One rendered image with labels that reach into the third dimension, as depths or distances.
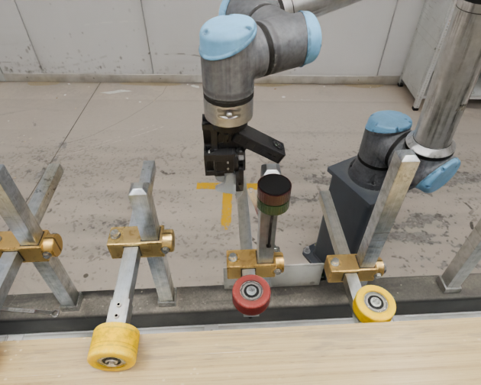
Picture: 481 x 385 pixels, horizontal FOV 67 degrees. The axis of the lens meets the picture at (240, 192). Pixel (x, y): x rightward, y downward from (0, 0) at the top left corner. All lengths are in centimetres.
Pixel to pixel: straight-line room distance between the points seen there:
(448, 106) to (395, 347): 70
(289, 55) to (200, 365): 56
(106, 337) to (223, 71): 48
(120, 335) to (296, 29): 59
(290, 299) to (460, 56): 76
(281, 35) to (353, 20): 272
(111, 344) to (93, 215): 168
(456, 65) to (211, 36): 72
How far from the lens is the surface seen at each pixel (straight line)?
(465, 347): 84
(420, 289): 114
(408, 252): 217
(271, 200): 62
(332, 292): 105
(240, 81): 62
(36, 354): 82
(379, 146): 139
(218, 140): 71
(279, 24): 66
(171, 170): 248
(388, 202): 79
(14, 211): 81
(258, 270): 88
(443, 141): 128
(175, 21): 330
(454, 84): 117
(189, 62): 341
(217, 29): 61
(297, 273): 99
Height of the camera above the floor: 158
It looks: 44 degrees down
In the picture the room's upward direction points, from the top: straight up
